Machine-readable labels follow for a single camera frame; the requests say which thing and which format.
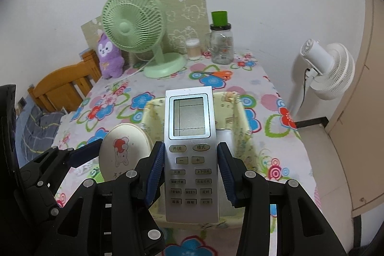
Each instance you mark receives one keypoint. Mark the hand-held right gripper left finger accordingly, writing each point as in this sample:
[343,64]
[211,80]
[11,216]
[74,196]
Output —
[156,175]

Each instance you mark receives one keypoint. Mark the beige printed board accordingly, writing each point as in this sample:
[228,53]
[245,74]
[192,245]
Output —
[186,19]

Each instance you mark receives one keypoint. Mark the green desk fan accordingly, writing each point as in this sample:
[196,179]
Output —
[132,22]

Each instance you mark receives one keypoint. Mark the clear cotton swab container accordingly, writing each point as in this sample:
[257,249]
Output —
[193,50]

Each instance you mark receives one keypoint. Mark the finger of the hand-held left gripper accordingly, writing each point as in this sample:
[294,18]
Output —
[87,151]

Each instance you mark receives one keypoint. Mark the purple plush toy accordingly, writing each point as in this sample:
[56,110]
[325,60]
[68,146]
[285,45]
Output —
[109,55]

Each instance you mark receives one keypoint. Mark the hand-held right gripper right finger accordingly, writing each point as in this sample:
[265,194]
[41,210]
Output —
[226,173]

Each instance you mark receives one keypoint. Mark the grey plaid bedding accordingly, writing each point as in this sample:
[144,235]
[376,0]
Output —
[39,130]

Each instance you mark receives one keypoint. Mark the yellow printed fabric basket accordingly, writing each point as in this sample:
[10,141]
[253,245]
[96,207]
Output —
[232,112]

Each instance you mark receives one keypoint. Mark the glass jar with green lid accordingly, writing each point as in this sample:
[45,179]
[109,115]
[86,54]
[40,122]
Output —
[222,46]

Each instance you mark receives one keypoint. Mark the white standing fan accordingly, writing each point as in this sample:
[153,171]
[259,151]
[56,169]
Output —
[333,73]

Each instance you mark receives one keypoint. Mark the round white cartoon case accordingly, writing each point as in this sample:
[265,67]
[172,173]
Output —
[123,148]

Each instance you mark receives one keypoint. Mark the beige wardrobe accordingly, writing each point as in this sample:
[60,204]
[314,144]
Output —
[366,124]

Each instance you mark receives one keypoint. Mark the silver remote control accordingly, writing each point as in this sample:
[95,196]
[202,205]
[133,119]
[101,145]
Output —
[189,124]

